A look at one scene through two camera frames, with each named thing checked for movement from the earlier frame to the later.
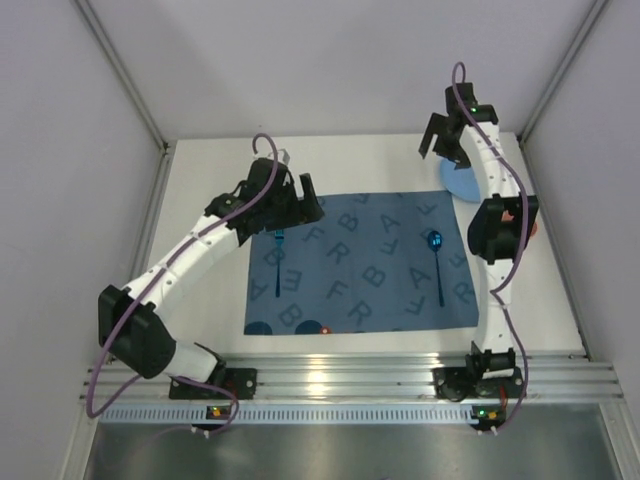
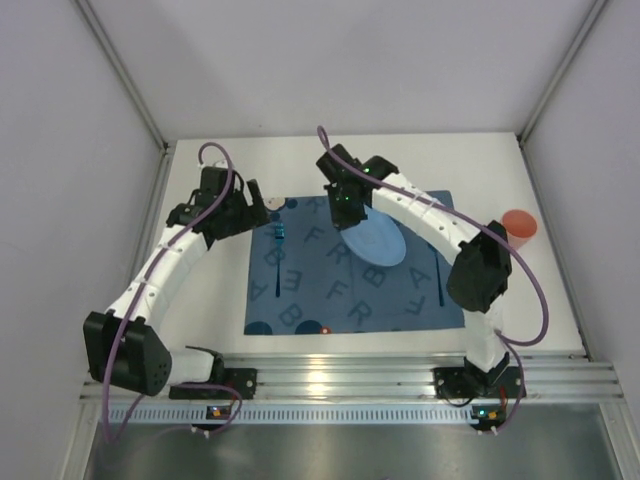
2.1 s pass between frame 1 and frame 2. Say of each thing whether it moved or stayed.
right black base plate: stayed
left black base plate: stayed
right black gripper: moved
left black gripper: moved
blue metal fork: stayed
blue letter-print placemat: stayed
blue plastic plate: moved
